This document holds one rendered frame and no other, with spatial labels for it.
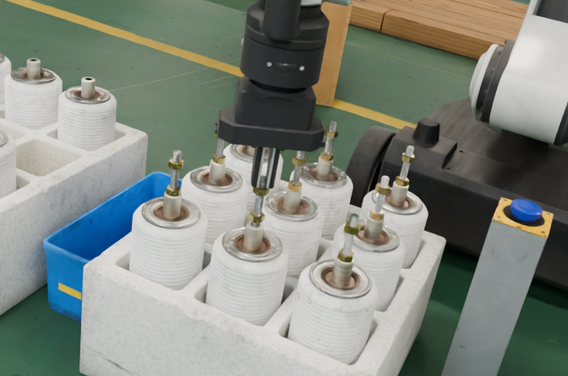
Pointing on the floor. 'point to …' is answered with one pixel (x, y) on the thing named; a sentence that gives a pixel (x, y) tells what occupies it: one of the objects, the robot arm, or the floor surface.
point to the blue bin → (92, 241)
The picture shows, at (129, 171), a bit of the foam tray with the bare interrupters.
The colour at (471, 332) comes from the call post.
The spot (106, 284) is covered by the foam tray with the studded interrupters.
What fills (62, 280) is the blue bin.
